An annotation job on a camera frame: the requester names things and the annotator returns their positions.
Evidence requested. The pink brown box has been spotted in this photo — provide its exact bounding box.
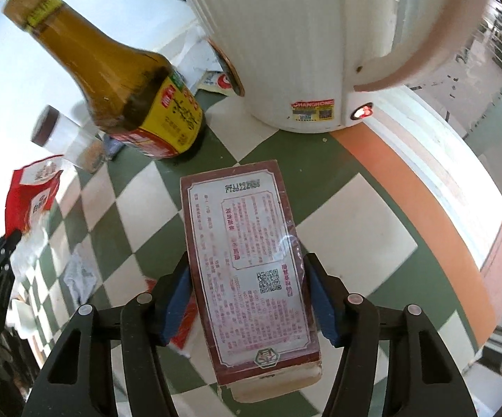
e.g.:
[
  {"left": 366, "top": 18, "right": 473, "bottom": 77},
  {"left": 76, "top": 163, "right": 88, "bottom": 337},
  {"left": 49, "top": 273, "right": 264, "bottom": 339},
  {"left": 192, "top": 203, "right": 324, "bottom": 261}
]
[{"left": 180, "top": 160, "right": 322, "bottom": 403}]

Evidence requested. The white printed sachet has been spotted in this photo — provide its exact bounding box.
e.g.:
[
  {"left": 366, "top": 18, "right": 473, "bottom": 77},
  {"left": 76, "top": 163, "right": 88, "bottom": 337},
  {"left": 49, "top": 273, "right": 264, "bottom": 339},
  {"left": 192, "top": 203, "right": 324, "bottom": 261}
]
[{"left": 63, "top": 239, "right": 102, "bottom": 308}]

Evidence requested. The red white sugar bag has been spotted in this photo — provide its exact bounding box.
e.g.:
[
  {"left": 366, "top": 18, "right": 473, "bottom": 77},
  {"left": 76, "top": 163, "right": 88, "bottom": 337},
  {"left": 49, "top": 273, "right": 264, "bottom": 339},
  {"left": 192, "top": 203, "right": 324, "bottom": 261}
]
[{"left": 5, "top": 155, "right": 64, "bottom": 237}]

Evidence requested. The green white checkered tablecloth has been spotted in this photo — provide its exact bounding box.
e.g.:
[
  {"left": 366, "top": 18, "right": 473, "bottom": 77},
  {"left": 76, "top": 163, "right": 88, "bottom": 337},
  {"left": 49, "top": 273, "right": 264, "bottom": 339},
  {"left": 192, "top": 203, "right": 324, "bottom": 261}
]
[{"left": 11, "top": 90, "right": 502, "bottom": 417}]

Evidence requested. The clear jar brown lid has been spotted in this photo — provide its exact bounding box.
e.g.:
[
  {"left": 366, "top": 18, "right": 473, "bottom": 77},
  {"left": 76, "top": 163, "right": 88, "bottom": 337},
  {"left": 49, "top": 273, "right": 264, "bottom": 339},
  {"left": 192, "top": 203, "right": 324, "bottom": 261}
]
[{"left": 30, "top": 106, "right": 105, "bottom": 173}]

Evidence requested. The blue pouch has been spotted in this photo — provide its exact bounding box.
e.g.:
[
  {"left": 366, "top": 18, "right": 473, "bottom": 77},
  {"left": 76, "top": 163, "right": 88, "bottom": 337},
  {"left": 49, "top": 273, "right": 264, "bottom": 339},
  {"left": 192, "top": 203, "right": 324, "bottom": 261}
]
[{"left": 102, "top": 134, "right": 125, "bottom": 161}]

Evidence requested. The brown sauce bottle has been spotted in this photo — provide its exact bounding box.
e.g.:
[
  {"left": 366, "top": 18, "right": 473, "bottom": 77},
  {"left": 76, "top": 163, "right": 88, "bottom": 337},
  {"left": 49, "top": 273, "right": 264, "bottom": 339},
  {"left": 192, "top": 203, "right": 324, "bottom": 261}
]
[{"left": 3, "top": 0, "right": 207, "bottom": 160}]

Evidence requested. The pink white electric kettle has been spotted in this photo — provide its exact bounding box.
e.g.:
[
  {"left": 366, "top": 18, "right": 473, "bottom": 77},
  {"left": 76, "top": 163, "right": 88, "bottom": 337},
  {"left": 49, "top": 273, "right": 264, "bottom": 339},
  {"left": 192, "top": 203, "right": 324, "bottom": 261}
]
[{"left": 187, "top": 0, "right": 487, "bottom": 134}]

